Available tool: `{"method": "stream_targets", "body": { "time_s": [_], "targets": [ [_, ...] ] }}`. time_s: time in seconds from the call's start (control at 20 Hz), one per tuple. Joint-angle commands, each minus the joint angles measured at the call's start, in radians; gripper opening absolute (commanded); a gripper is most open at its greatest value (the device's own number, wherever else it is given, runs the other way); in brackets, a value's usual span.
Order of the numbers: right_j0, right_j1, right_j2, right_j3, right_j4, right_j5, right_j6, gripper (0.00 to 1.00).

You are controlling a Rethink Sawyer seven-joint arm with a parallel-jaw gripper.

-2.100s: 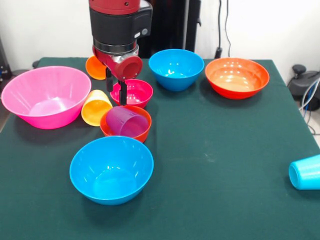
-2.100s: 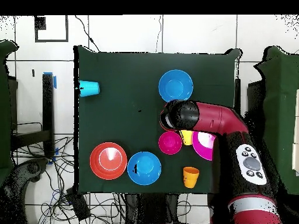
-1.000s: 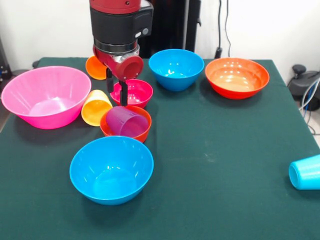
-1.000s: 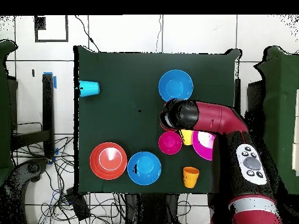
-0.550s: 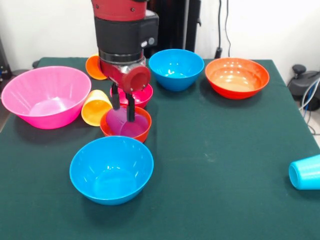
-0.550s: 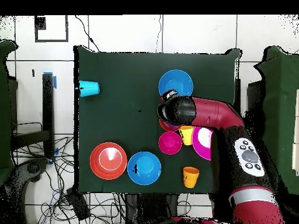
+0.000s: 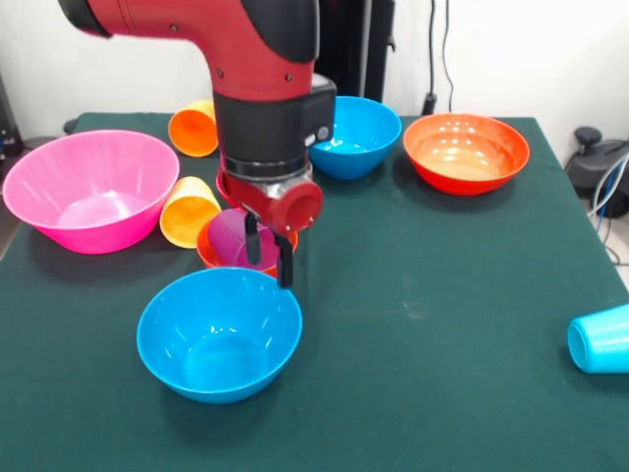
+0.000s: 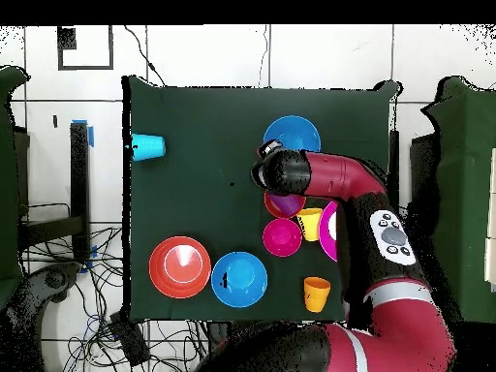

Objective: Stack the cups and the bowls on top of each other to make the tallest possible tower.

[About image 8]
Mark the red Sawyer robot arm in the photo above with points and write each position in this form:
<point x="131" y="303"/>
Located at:
<point x="403" y="333"/>

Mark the black stand frame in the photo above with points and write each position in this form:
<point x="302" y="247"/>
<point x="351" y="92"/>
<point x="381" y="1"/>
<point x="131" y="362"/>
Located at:
<point x="79" y="193"/>

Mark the yellow cup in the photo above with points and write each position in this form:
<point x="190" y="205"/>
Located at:
<point x="310" y="226"/>

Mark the blue tape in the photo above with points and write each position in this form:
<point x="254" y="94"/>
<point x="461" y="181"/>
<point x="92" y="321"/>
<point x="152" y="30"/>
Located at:
<point x="91" y="135"/>

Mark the large orange bowl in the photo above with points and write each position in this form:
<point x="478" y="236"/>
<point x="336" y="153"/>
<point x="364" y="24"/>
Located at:
<point x="180" y="267"/>

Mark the dark green table cloth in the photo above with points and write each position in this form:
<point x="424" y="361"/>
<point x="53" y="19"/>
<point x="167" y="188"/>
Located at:
<point x="193" y="193"/>

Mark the black stand post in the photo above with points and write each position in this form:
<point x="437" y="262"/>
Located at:
<point x="393" y="155"/>

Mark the green cloth covered table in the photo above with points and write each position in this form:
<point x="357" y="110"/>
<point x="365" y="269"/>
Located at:
<point x="465" y="155"/>
<point x="7" y="174"/>

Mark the black square frame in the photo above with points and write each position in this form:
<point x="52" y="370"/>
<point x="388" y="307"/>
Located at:
<point x="85" y="68"/>

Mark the orange cup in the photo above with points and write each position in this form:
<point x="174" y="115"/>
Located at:
<point x="317" y="296"/>

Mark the large pink bowl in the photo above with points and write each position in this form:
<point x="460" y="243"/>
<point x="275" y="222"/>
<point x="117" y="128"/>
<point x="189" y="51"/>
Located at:
<point x="327" y="232"/>

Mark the white panel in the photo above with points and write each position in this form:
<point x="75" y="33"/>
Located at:
<point x="492" y="263"/>

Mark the small crimson bowl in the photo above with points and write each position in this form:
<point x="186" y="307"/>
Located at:
<point x="282" y="237"/>

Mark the small orange bowl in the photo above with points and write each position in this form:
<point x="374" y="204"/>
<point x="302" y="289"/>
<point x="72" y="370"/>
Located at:
<point x="271" y="209"/>

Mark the black power adapter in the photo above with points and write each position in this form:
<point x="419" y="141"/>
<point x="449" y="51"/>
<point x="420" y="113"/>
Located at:
<point x="130" y="341"/>

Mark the light blue cup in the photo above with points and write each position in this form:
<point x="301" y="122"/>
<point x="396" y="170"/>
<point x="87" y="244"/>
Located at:
<point x="149" y="147"/>

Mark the black pedestal leg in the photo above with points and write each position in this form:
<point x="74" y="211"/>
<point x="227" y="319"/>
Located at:
<point x="50" y="281"/>

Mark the black cabinet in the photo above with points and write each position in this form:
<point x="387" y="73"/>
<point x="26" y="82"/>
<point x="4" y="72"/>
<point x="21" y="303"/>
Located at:
<point x="424" y="170"/>

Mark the blue bowl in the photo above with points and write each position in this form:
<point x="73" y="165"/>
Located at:
<point x="294" y="133"/>
<point x="239" y="279"/>

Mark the purple cup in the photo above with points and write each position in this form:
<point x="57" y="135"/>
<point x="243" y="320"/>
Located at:
<point x="286" y="204"/>

